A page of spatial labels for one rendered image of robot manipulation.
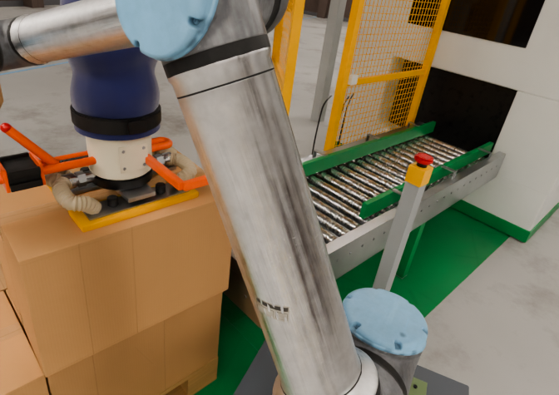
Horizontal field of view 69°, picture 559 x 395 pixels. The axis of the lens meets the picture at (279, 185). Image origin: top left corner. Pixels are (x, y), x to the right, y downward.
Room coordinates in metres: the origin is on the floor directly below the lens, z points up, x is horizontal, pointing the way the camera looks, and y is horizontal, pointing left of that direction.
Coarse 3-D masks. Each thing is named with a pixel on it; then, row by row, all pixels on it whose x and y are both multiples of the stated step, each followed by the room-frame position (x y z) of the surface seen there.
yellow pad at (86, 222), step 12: (156, 192) 1.00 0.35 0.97; (168, 192) 1.01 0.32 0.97; (180, 192) 1.02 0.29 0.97; (192, 192) 1.04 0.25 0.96; (108, 204) 0.90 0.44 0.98; (120, 204) 0.92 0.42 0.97; (132, 204) 0.93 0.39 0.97; (144, 204) 0.94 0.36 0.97; (156, 204) 0.95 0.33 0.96; (168, 204) 0.98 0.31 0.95; (72, 216) 0.85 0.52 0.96; (84, 216) 0.85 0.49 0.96; (96, 216) 0.85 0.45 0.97; (108, 216) 0.86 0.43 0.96; (120, 216) 0.87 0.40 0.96; (132, 216) 0.90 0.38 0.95; (84, 228) 0.81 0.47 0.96; (96, 228) 0.83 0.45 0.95
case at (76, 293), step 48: (0, 192) 0.93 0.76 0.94; (48, 192) 0.96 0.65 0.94; (96, 192) 1.00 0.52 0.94; (0, 240) 0.84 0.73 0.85; (48, 240) 0.76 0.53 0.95; (96, 240) 0.79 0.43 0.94; (144, 240) 0.88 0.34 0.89; (192, 240) 0.99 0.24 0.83; (48, 288) 0.71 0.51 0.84; (96, 288) 0.78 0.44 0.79; (144, 288) 0.88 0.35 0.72; (192, 288) 0.99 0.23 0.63; (48, 336) 0.69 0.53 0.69; (96, 336) 0.77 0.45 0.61
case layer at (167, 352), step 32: (0, 288) 0.96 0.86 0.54; (0, 320) 0.83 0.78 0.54; (192, 320) 1.03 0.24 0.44; (0, 352) 0.73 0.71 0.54; (32, 352) 0.74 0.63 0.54; (128, 352) 0.85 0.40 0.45; (160, 352) 0.93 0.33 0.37; (192, 352) 1.03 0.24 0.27; (0, 384) 0.64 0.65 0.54; (32, 384) 0.66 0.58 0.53; (64, 384) 0.71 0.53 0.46; (96, 384) 0.78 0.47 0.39; (128, 384) 0.85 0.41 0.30; (160, 384) 0.93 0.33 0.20
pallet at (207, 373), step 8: (216, 360) 1.12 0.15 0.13; (200, 368) 1.06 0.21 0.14; (208, 368) 1.09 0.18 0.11; (216, 368) 1.12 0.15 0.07; (192, 376) 1.03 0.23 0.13; (200, 376) 1.06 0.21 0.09; (208, 376) 1.09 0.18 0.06; (216, 376) 1.12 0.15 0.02; (176, 384) 0.98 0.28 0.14; (184, 384) 1.04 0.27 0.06; (192, 384) 1.03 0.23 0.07; (200, 384) 1.06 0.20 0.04; (168, 392) 0.95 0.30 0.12; (176, 392) 1.03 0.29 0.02; (184, 392) 1.03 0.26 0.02; (192, 392) 1.04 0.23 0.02
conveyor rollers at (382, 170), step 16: (400, 144) 2.82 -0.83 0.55; (416, 144) 2.85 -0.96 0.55; (432, 144) 2.93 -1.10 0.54; (448, 144) 2.95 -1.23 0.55; (352, 160) 2.43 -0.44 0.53; (368, 160) 2.45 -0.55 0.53; (384, 160) 2.48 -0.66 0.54; (400, 160) 2.51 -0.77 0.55; (448, 160) 2.65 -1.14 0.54; (480, 160) 2.70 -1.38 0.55; (320, 176) 2.13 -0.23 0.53; (336, 176) 2.17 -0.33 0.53; (352, 176) 2.20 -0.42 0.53; (368, 176) 2.23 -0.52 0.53; (384, 176) 2.26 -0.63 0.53; (400, 176) 2.29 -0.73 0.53; (448, 176) 2.37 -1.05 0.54; (320, 192) 1.91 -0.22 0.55; (336, 192) 1.95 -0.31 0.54; (352, 192) 1.98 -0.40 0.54; (368, 192) 2.01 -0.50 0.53; (320, 208) 1.78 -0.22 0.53; (336, 208) 1.82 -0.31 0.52; (352, 208) 1.79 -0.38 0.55; (384, 208) 1.85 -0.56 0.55; (320, 224) 1.65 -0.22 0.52; (336, 224) 1.62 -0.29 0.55; (352, 224) 1.65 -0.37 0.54
